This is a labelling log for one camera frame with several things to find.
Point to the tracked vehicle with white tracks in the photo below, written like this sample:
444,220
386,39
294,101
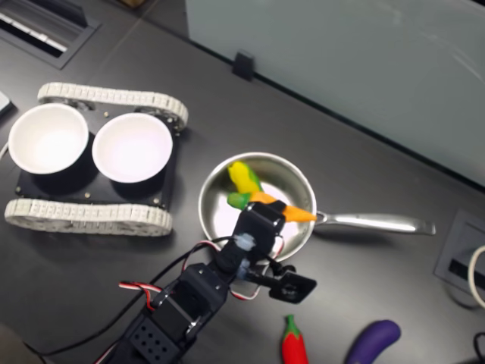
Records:
76,216

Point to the white bowl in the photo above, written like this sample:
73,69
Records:
47,140
132,148

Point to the red toy chilli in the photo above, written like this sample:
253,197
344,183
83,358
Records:
293,347

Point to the frosted glass partition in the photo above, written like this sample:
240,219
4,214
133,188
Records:
341,57

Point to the purple toy aubergine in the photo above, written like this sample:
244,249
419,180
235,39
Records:
373,339

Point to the pale grey putty lump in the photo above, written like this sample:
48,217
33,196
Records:
244,242

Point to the orange toy carrot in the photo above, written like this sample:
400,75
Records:
301,215

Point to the yellow green toy corn cob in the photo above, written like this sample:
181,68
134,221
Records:
242,176

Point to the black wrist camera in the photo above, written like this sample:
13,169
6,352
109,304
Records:
293,288

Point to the black partition clamp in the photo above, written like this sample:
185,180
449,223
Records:
243,64

